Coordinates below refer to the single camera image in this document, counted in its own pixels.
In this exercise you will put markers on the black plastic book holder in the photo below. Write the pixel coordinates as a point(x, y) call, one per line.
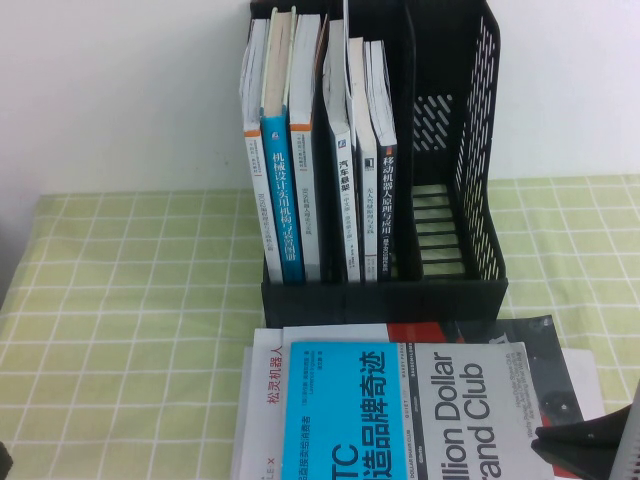
point(465, 295)

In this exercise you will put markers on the brochure with orange robot arm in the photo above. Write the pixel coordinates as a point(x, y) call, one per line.
point(545, 335)

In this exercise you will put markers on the dark teal book white spine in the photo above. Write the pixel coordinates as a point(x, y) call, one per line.
point(346, 210)

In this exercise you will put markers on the blue and grey brand book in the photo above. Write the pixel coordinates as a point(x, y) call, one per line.
point(350, 415)

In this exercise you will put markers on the green checked tablecloth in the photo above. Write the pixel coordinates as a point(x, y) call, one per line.
point(125, 325)

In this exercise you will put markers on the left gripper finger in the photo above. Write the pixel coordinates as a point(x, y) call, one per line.
point(5, 456)

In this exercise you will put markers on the thick white book orange band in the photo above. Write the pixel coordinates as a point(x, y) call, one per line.
point(307, 200)

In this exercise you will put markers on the white spine book black square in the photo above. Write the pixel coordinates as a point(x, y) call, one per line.
point(369, 210)

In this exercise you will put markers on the thin white book orange band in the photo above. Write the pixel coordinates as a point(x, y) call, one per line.
point(260, 200)

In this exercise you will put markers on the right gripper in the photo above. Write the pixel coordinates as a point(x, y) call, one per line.
point(625, 410)

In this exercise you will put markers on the white brochure red title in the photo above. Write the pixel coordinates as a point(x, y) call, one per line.
point(265, 390)

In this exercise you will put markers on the black spine mobile robot book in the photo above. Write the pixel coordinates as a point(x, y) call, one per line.
point(387, 210)

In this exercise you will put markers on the blue spine mechanical design book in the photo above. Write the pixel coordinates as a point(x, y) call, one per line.
point(286, 200)

